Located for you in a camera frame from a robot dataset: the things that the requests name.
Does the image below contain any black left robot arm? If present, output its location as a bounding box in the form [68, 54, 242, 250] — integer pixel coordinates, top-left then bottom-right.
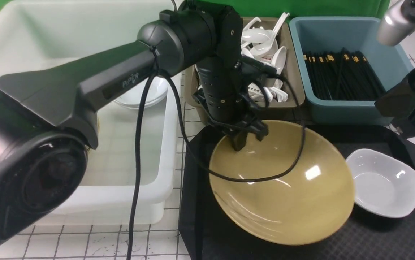
[0, 0, 268, 245]

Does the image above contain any yellow noodle bowl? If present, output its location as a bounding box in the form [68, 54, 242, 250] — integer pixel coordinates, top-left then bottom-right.
[209, 120, 355, 245]

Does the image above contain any large white plastic tub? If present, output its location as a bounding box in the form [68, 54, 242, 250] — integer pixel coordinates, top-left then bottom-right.
[0, 0, 178, 226]

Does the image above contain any black textured serving tray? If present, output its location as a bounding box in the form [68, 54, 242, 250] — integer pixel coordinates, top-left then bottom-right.
[178, 125, 415, 260]

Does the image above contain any pile of white spoons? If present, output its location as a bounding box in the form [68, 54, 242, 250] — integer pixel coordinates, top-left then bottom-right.
[196, 12, 290, 103]

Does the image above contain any top stacked white dish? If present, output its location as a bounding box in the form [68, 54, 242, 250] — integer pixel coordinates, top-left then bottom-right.
[114, 77, 169, 108]

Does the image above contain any olive plastic spoon bin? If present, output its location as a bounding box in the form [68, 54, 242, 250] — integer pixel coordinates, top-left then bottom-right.
[183, 23, 306, 125]

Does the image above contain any bundle of black chopsticks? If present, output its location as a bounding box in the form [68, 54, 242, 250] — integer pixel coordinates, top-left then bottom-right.
[303, 48, 387, 101]

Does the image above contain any white small sauce dish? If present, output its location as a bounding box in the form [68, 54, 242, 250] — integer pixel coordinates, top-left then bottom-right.
[346, 148, 415, 218]

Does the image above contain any blue plastic chopstick bin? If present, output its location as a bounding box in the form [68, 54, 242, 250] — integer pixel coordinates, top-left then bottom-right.
[289, 17, 413, 126]

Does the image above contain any green backdrop cloth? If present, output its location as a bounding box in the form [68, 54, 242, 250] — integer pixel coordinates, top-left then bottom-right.
[0, 0, 390, 18]

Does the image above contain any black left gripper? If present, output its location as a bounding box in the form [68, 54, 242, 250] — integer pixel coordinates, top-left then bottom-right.
[193, 56, 268, 151]

